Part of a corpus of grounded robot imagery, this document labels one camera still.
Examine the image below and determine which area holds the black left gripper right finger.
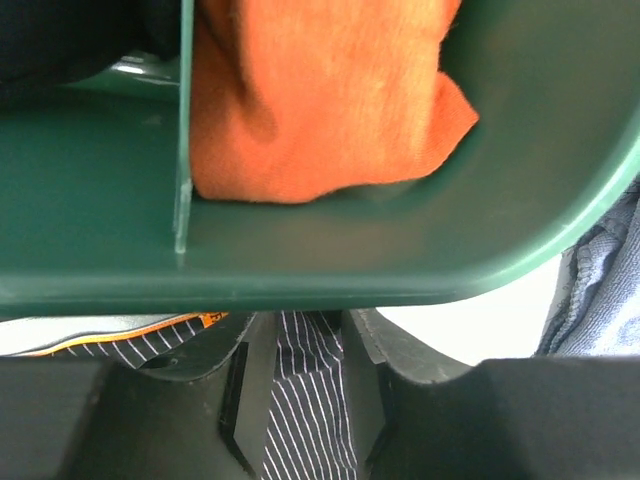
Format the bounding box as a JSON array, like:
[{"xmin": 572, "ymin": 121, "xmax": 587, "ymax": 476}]
[{"xmin": 341, "ymin": 309, "xmax": 639, "ymax": 479}]

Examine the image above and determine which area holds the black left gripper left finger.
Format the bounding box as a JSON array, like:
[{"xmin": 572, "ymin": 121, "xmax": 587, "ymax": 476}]
[{"xmin": 1, "ymin": 312, "xmax": 277, "ymax": 479}]

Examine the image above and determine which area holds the grey-blue folded cloth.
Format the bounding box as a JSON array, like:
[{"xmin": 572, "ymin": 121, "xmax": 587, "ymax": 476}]
[{"xmin": 535, "ymin": 179, "xmax": 639, "ymax": 356}]

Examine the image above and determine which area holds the floral patterned table mat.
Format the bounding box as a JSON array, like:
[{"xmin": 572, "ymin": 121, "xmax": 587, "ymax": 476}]
[{"xmin": 378, "ymin": 255, "xmax": 562, "ymax": 366}]

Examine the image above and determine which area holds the orange rolled cloth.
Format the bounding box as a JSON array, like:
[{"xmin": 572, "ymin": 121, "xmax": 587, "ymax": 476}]
[{"xmin": 190, "ymin": 1, "xmax": 478, "ymax": 204}]

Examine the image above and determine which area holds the black pinstriped underwear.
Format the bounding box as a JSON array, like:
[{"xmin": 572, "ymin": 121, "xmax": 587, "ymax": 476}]
[{"xmin": 1, "ymin": 312, "xmax": 357, "ymax": 479}]

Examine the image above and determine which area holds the green compartment bin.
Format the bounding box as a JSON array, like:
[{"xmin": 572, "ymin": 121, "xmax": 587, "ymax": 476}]
[{"xmin": 1, "ymin": 1, "xmax": 639, "ymax": 317}]

